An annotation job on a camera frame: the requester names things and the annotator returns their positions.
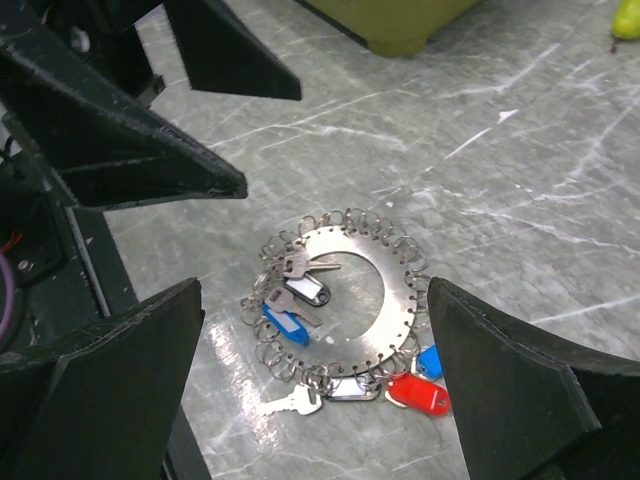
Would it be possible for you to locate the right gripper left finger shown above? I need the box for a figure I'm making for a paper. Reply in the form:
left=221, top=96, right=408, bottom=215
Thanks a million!
left=1, top=278, right=204, bottom=479

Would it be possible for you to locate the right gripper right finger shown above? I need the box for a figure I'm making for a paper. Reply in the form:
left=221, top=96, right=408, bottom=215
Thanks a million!
left=427, top=277, right=639, bottom=479

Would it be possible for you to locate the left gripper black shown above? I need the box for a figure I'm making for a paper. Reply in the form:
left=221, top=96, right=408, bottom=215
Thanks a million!
left=1, top=0, right=302, bottom=210

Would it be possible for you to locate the metal disc with key rings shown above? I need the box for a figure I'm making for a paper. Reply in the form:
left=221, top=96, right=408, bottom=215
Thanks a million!
left=241, top=208, right=429, bottom=394

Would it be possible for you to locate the black tag key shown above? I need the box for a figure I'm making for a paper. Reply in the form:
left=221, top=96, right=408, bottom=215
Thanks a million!
left=282, top=254, right=341, bottom=307

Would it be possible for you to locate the light blue tag key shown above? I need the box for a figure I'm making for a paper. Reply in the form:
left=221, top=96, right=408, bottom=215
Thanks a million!
left=410, top=345, right=443, bottom=381

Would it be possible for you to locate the red tag key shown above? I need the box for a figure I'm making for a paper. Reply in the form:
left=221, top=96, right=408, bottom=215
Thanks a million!
left=385, top=374, right=451, bottom=416

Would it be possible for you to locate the white tag key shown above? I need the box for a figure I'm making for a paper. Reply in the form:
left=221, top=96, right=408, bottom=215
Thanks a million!
left=258, top=375, right=381, bottom=416

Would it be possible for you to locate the olive green plastic bin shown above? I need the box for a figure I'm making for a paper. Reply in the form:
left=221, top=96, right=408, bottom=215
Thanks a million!
left=302, top=0, right=479, bottom=57

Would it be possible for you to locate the green pear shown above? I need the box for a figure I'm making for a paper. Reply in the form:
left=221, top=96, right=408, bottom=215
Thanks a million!
left=610, top=0, right=640, bottom=54

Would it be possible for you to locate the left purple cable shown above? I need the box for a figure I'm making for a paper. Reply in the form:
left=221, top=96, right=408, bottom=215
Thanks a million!
left=0, top=254, right=24, bottom=351

